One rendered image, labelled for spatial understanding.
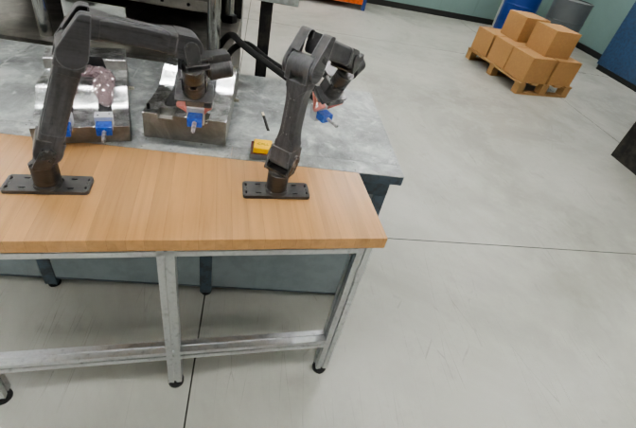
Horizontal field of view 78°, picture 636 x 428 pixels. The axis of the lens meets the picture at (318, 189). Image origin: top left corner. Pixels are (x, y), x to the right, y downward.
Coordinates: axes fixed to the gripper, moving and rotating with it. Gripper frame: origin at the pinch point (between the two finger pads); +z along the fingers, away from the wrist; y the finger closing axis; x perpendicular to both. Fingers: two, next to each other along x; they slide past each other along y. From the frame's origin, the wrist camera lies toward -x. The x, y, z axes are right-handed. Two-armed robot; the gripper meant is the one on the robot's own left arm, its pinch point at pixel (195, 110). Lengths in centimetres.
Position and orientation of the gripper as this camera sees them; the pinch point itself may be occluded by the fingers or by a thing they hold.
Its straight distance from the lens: 125.7
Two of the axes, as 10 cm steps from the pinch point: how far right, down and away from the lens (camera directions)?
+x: 0.5, 9.2, -3.9
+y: -9.7, -0.5, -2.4
